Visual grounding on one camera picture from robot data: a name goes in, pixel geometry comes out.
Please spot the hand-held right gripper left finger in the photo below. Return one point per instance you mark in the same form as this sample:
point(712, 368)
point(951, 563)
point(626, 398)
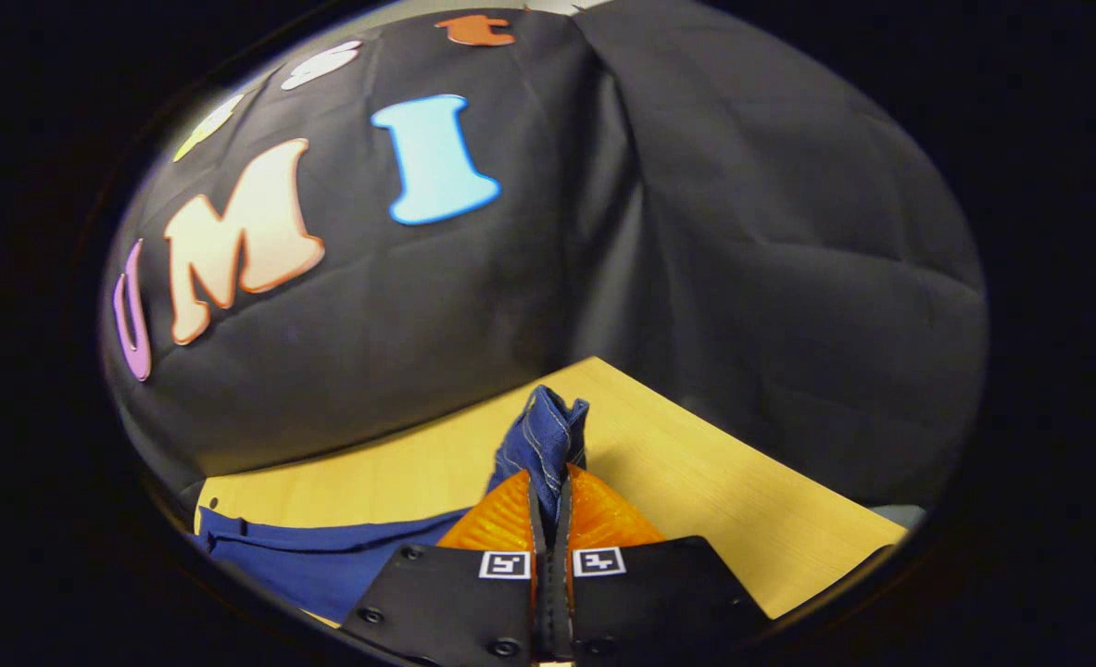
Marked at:
point(459, 602)

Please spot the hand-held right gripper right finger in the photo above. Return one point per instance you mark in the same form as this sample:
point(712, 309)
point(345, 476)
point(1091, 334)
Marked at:
point(649, 602)

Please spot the blue jeans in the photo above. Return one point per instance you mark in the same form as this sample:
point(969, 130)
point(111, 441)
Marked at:
point(548, 435)

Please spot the black backdrop cloth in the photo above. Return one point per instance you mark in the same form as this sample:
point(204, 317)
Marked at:
point(696, 278)

